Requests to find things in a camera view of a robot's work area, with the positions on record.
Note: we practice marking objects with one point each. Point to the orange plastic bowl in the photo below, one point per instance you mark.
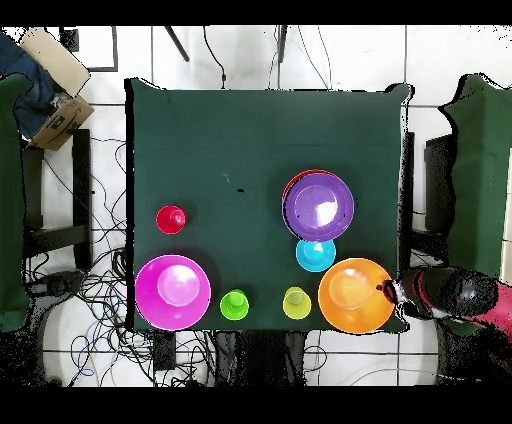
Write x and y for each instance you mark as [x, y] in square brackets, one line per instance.
[352, 296]

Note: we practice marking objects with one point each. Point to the purple plastic bowl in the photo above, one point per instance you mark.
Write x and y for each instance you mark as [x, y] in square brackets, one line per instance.
[318, 208]

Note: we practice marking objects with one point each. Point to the red-orange plastic bowl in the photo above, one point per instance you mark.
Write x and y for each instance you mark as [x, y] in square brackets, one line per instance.
[296, 176]

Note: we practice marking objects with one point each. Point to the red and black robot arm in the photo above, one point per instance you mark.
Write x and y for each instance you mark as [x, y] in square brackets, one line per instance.
[452, 292]

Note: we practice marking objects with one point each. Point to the small blue plastic bowl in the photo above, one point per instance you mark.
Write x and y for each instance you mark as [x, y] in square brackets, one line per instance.
[316, 258]

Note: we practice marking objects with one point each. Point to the yellow plastic cup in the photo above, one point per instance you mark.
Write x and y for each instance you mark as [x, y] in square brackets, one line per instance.
[296, 304]

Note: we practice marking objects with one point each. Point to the green-covered side table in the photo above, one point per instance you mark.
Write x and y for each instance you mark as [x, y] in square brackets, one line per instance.
[480, 180]
[10, 200]

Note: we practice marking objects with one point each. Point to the green plastic cup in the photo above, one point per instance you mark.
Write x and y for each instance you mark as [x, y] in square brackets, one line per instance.
[234, 306]

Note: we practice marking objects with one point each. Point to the pink plastic bowl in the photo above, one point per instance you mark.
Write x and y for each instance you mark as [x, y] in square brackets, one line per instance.
[172, 292]

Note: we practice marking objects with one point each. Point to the red plastic cup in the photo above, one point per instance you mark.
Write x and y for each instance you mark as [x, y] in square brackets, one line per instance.
[171, 220]

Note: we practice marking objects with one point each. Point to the black power box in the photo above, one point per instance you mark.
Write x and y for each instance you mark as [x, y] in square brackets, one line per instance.
[164, 352]

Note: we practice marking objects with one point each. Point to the dark green tablecloth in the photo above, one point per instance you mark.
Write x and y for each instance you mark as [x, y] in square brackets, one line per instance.
[180, 132]

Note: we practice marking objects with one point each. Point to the black stand leg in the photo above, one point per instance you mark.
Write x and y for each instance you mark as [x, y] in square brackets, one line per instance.
[178, 44]
[281, 44]

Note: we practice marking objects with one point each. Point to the brown cardboard box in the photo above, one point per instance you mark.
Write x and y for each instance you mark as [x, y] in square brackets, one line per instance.
[60, 124]

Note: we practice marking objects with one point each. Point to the beige cardboard sheet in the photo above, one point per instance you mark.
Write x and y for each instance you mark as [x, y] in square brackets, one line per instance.
[56, 60]

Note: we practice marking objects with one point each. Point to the blue cloth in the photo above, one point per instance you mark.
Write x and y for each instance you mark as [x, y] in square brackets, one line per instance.
[28, 92]

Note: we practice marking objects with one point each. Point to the black chair frame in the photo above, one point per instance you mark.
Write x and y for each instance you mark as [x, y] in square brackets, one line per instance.
[82, 200]
[438, 180]

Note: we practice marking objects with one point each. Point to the grey metal frame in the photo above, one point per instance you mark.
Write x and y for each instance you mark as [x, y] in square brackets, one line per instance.
[115, 48]

